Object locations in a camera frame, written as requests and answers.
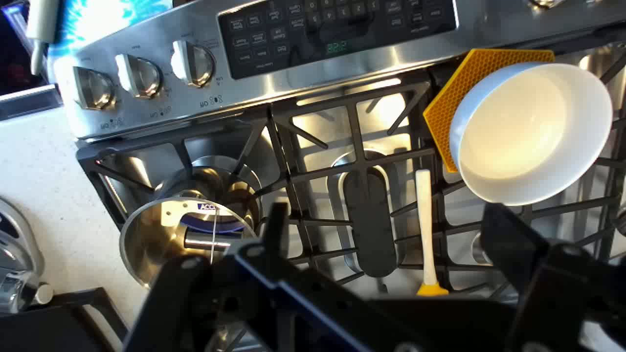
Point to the round glass pot lid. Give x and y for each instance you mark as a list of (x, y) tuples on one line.
[(13, 255)]

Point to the small steel pot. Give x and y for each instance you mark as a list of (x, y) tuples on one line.
[(140, 247)]

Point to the white ceramic bowl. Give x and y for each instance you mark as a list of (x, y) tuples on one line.
[(521, 130)]

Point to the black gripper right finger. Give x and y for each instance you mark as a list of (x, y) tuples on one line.
[(516, 245)]

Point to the black oval stove burner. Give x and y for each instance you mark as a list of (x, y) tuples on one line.
[(371, 222)]

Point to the blue and white box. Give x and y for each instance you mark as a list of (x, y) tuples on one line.
[(99, 16)]

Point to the black cast iron grate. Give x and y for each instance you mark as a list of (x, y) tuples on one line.
[(611, 196), (357, 128), (99, 179)]

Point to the thin metal stirrer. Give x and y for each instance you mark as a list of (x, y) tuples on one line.
[(212, 228)]

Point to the stainless steel gas stove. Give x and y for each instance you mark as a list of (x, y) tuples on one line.
[(163, 30)]

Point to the yellow hexagonal trivet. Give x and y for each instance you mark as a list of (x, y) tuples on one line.
[(471, 79)]

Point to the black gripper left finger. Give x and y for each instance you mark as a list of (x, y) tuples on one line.
[(275, 232)]

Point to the silver stove knob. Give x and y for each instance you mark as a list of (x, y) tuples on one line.
[(95, 89), (138, 75), (193, 61)]

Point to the black stove control panel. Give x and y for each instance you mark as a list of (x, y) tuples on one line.
[(295, 32)]

